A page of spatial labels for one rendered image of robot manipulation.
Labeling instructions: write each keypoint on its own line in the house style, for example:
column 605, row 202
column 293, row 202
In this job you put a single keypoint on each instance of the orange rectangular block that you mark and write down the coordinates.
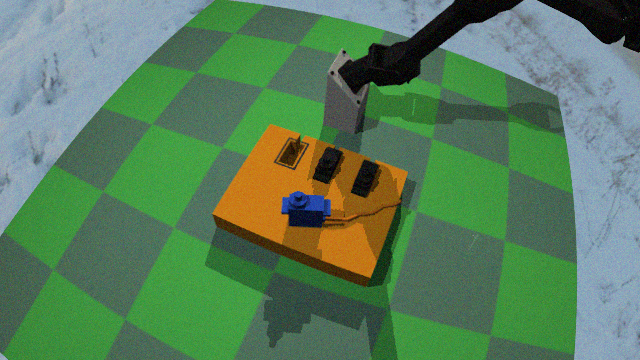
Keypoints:
column 280, row 165

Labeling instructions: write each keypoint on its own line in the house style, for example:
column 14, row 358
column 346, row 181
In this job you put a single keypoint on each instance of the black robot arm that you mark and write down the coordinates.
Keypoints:
column 400, row 63

